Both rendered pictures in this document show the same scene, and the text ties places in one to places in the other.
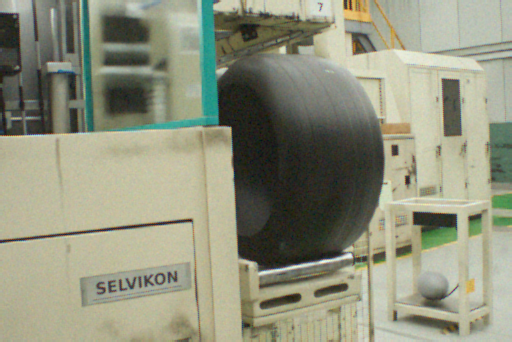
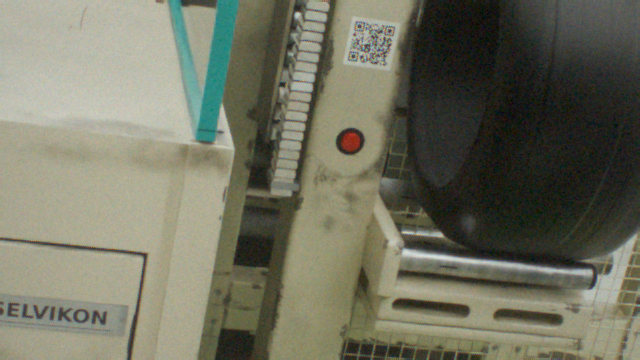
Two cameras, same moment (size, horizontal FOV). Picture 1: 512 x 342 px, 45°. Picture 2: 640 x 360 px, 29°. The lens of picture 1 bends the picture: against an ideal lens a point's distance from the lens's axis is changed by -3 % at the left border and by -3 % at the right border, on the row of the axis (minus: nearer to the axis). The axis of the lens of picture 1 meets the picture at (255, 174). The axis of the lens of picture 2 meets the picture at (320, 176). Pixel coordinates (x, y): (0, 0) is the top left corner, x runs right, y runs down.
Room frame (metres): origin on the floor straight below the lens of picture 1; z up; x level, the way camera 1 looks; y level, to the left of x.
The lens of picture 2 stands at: (-0.15, -0.39, 1.66)
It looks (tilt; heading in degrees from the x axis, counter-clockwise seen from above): 20 degrees down; 18
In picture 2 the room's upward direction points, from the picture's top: 12 degrees clockwise
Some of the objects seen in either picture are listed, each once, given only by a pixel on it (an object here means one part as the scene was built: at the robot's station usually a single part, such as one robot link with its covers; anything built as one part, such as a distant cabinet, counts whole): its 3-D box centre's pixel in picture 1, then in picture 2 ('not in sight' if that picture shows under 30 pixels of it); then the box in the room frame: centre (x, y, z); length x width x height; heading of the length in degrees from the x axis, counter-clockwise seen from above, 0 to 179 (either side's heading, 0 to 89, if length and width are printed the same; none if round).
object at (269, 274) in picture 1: (301, 268); (492, 266); (1.67, -0.11, 0.90); 0.35 x 0.05 x 0.05; 122
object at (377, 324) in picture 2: (273, 296); (452, 282); (1.79, -0.03, 0.80); 0.37 x 0.36 x 0.02; 32
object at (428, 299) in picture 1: (438, 262); not in sight; (4.01, -1.17, 0.40); 0.60 x 0.35 x 0.80; 41
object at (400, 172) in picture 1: (372, 195); not in sight; (6.51, -1.21, 0.62); 0.91 x 0.58 x 1.25; 131
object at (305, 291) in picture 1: (300, 292); (479, 301); (1.67, -0.11, 0.83); 0.36 x 0.09 x 0.06; 122
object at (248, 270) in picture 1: (216, 270); (366, 218); (1.69, 0.12, 0.90); 0.40 x 0.03 x 0.10; 32
